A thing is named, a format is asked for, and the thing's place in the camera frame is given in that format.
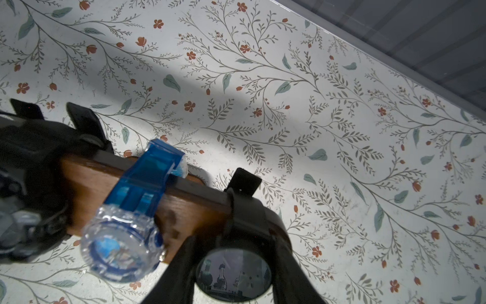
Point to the blue transparent watch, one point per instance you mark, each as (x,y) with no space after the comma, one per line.
(122,243)

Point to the black round watch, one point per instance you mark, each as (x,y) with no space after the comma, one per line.
(242,263)

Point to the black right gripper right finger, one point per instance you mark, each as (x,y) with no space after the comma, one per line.
(290,284)

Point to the brown wooden watch stand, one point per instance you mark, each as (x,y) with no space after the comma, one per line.
(187,207)

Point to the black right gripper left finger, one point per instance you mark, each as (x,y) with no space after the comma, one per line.
(176,286)

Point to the black rugged watch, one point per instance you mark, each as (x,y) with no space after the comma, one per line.
(34,209)

